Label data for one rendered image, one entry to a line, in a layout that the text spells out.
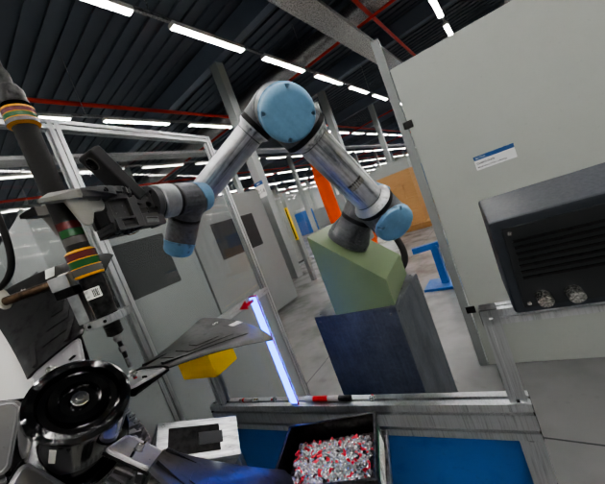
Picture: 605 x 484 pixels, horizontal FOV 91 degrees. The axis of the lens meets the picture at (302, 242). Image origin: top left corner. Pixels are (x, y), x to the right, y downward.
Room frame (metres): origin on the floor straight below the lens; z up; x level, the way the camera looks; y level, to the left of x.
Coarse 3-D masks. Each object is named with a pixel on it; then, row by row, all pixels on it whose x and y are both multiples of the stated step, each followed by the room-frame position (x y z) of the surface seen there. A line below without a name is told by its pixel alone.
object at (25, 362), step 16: (64, 272) 0.62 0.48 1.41; (16, 288) 0.59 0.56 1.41; (16, 304) 0.57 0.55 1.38; (32, 304) 0.56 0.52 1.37; (48, 304) 0.55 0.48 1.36; (64, 304) 0.54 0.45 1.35; (0, 320) 0.55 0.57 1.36; (16, 320) 0.54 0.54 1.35; (32, 320) 0.54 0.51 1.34; (48, 320) 0.52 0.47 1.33; (64, 320) 0.52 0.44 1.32; (16, 336) 0.52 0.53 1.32; (32, 336) 0.51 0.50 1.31; (48, 336) 0.50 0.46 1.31; (64, 336) 0.49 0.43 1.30; (80, 336) 0.49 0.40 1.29; (16, 352) 0.50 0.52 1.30; (32, 352) 0.49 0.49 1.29; (48, 352) 0.48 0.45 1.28; (32, 368) 0.47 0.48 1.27
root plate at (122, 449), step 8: (120, 440) 0.41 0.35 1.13; (128, 440) 0.43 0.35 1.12; (136, 440) 0.44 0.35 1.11; (112, 448) 0.38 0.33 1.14; (120, 448) 0.39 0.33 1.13; (128, 448) 0.40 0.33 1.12; (144, 448) 0.43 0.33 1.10; (152, 448) 0.44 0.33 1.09; (120, 456) 0.37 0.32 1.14; (128, 456) 0.38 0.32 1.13; (136, 456) 0.39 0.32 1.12; (144, 456) 0.40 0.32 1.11; (152, 456) 0.41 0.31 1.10; (136, 464) 0.37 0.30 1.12; (144, 464) 0.37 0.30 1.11
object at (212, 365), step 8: (216, 352) 0.90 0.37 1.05; (224, 352) 0.92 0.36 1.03; (232, 352) 0.95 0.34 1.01; (192, 360) 0.91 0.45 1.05; (200, 360) 0.89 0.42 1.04; (208, 360) 0.87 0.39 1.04; (216, 360) 0.89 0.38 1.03; (224, 360) 0.91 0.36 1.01; (232, 360) 0.94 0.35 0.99; (184, 368) 0.93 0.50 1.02; (192, 368) 0.91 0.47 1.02; (200, 368) 0.90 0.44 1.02; (208, 368) 0.88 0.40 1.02; (216, 368) 0.88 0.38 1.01; (224, 368) 0.90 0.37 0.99; (184, 376) 0.94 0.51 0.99; (192, 376) 0.92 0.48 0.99; (200, 376) 0.91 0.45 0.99; (208, 376) 0.89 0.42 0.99; (216, 376) 0.87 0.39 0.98
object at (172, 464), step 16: (160, 464) 0.38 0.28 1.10; (176, 464) 0.40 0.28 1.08; (192, 464) 0.42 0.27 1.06; (208, 464) 0.45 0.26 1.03; (224, 464) 0.47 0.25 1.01; (160, 480) 0.36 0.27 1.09; (176, 480) 0.37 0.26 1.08; (192, 480) 0.38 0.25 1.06; (208, 480) 0.39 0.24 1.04; (224, 480) 0.41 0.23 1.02; (240, 480) 0.43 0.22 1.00; (256, 480) 0.45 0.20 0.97; (272, 480) 0.46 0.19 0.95; (288, 480) 0.48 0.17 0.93
